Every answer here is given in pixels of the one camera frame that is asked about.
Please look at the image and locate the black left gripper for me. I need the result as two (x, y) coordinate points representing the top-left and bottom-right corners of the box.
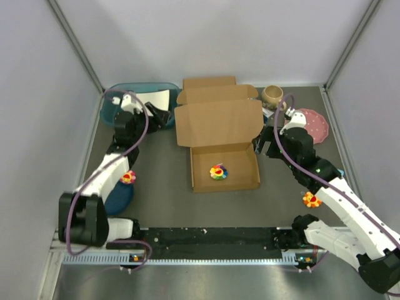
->
(131, 102), (171, 144)

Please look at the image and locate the brown cardboard box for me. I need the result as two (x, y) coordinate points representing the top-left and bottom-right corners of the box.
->
(174, 84), (264, 193)
(182, 76), (236, 89)

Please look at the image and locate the green yellow plush flower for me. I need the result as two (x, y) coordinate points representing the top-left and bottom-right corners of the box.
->
(209, 164), (228, 180)

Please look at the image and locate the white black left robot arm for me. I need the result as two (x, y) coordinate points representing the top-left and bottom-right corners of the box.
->
(58, 102), (171, 248)

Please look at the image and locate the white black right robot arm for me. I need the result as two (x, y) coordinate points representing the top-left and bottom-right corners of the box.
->
(257, 125), (399, 294)

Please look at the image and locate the closed brown cardboard box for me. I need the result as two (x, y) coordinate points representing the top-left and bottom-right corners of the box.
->
(182, 76), (236, 89)

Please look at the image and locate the white paper sheet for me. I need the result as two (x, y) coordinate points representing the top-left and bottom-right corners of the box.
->
(136, 90), (169, 111)

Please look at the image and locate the pink dotted plate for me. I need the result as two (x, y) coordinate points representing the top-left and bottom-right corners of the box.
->
(299, 108), (329, 144)

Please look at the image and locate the blue toothbrush package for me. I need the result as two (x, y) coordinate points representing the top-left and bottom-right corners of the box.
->
(262, 107), (274, 123)

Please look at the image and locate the teal plastic bin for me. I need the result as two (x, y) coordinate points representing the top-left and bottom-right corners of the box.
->
(100, 82), (181, 128)

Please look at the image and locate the beige ceramic mug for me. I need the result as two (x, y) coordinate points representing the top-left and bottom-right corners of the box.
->
(261, 85), (283, 110)

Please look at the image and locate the orange plush flower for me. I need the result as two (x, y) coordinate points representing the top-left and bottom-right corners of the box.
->
(302, 191), (322, 208)

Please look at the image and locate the pink plush flower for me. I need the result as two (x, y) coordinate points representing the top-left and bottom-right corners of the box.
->
(120, 170), (136, 184)

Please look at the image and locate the dark blue patterned pouch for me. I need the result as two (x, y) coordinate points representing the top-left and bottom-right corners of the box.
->
(104, 182), (134, 216)

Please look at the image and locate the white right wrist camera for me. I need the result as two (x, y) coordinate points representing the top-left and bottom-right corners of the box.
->
(279, 108), (307, 135)

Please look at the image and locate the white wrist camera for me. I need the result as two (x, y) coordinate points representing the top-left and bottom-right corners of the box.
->
(279, 108), (307, 135)
(112, 94), (143, 114)

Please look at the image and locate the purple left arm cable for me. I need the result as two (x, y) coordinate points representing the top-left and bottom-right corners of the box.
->
(66, 89), (154, 276)

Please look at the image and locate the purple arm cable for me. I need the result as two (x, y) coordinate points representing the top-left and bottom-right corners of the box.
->
(66, 89), (154, 276)
(273, 93), (400, 298)

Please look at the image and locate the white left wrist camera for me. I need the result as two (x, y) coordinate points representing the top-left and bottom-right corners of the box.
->
(112, 94), (143, 114)

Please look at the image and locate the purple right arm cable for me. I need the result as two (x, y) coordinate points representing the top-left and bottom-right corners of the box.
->
(273, 93), (400, 298)

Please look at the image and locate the grey slotted cable duct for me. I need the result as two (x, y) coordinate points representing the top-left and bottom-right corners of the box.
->
(63, 252), (316, 266)

